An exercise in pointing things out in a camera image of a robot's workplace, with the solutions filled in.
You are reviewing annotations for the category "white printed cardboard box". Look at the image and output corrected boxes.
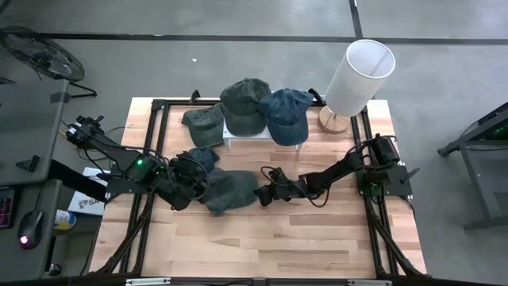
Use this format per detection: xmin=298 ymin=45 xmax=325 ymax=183
xmin=66 ymin=166 xmax=108 ymax=217

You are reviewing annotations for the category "white shade wooden base lamp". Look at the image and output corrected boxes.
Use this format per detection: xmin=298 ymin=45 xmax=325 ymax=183
xmin=317 ymin=38 xmax=397 ymax=135

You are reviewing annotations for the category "silver aluminium bracket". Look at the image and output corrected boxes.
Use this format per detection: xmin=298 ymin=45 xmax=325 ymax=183
xmin=125 ymin=277 xmax=172 ymax=286
xmin=346 ymin=279 xmax=393 ymax=286

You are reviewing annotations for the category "white perforated metal shelf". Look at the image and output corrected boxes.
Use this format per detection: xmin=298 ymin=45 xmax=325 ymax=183
xmin=221 ymin=118 xmax=305 ymax=152

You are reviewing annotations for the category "black computer mouse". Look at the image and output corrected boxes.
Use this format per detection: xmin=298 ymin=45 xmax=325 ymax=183
xmin=17 ymin=209 xmax=44 ymax=251

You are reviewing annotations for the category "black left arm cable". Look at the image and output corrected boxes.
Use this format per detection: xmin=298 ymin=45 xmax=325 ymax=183
xmin=81 ymin=142 xmax=210 ymax=200

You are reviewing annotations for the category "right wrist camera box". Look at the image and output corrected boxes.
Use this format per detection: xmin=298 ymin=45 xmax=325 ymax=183
xmin=260 ymin=166 xmax=285 ymax=182

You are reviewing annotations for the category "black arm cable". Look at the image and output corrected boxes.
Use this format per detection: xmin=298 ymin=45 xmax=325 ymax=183
xmin=81 ymin=142 xmax=210 ymax=200
xmin=260 ymin=134 xmax=398 ymax=208

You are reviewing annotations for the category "black floor fan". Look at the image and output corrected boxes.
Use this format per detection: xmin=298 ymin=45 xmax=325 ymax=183
xmin=0 ymin=25 xmax=98 ymax=99

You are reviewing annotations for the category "dark green baseball cap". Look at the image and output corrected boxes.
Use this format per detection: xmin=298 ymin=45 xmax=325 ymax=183
xmin=219 ymin=77 xmax=272 ymax=137
xmin=202 ymin=168 xmax=260 ymax=218
xmin=181 ymin=102 xmax=226 ymax=150

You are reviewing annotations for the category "small grey desk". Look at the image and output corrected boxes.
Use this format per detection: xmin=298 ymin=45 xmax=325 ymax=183
xmin=0 ymin=178 xmax=64 ymax=283

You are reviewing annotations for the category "grey metal stand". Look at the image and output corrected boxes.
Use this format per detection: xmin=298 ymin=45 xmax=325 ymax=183
xmin=437 ymin=101 xmax=508 ymax=232

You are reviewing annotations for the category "small black bracket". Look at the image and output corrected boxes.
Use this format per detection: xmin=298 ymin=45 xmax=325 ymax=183
xmin=14 ymin=154 xmax=41 ymax=174

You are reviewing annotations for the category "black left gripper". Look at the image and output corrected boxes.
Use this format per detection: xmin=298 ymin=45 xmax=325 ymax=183
xmin=168 ymin=150 xmax=208 ymax=211

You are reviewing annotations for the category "blue denim baseball cap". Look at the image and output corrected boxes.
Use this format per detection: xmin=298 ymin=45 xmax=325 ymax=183
xmin=260 ymin=87 xmax=315 ymax=147
xmin=187 ymin=147 xmax=221 ymax=174

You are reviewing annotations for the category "dark blue cloth garment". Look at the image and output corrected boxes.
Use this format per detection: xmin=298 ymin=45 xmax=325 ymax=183
xmin=89 ymin=87 xmax=428 ymax=279

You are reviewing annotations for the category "black computer with green lights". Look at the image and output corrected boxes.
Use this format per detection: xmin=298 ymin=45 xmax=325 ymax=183
xmin=486 ymin=122 xmax=508 ymax=142

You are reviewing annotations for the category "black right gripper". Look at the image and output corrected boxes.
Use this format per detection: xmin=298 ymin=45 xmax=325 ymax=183
xmin=253 ymin=176 xmax=310 ymax=207

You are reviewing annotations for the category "black keyboard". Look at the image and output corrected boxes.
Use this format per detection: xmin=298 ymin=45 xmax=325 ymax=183
xmin=0 ymin=187 xmax=17 ymax=231

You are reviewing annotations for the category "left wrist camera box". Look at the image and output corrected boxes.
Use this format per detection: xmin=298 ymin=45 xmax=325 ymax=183
xmin=190 ymin=170 xmax=210 ymax=199

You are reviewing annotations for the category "large grey desk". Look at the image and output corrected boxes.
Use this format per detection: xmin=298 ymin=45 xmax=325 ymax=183
xmin=0 ymin=78 xmax=71 ymax=187

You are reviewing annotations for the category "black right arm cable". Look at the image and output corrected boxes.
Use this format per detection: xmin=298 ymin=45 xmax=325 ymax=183
xmin=260 ymin=134 xmax=398 ymax=208

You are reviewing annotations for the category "white and yellow can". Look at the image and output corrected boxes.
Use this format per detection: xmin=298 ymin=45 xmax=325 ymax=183
xmin=53 ymin=208 xmax=77 ymax=231

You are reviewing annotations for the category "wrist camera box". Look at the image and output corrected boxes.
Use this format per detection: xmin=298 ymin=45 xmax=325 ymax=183
xmin=190 ymin=170 xmax=210 ymax=199
xmin=260 ymin=166 xmax=285 ymax=182

